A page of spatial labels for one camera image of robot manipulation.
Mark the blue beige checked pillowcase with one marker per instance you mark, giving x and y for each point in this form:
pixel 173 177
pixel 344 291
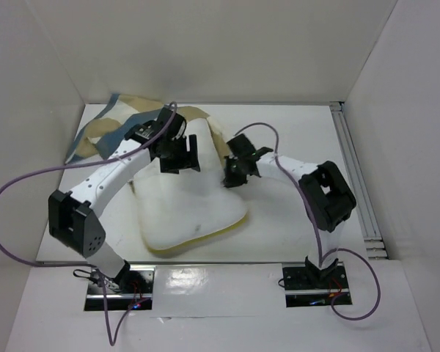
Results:
pixel 103 134

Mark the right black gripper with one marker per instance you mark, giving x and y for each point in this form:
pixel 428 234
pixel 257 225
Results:
pixel 237 168

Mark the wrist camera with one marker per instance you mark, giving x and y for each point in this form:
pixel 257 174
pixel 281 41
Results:
pixel 171 123
pixel 241 147

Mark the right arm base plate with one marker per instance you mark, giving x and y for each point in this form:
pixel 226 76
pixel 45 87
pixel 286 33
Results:
pixel 300 291

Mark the aluminium frame rail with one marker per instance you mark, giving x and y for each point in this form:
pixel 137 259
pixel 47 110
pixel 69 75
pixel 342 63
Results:
pixel 376 249

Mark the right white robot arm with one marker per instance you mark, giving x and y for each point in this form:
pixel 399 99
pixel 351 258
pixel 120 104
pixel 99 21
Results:
pixel 328 199

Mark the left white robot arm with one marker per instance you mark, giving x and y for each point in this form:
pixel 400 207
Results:
pixel 74 216

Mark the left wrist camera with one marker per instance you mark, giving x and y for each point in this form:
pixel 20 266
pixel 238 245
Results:
pixel 171 123

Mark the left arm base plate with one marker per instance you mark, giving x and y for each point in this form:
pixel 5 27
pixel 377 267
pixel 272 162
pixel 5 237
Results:
pixel 137 294

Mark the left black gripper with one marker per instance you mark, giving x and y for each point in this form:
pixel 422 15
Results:
pixel 182 163

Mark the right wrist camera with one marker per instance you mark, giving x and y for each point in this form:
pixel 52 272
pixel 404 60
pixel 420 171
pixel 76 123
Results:
pixel 241 147

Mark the white pillow yellow edge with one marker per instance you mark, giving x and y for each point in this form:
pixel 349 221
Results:
pixel 175 210

